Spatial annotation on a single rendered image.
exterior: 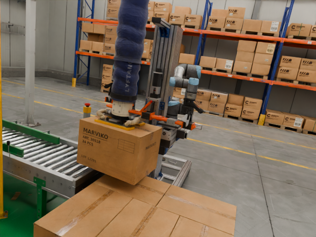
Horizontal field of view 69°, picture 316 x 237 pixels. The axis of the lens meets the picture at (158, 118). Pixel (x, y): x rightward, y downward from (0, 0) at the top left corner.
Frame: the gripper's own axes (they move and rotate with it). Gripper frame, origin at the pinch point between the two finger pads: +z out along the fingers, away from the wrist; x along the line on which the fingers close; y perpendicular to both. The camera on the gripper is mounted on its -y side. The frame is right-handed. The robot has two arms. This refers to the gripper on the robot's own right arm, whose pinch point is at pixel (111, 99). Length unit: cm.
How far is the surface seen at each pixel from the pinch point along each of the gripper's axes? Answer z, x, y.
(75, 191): 69, -61, 15
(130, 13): -76, -36, 33
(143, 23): -71, -27, 40
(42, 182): 73, -62, -20
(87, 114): 29, 20, -44
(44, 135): 60, -8, -82
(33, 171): 66, -62, -31
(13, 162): 66, -63, -56
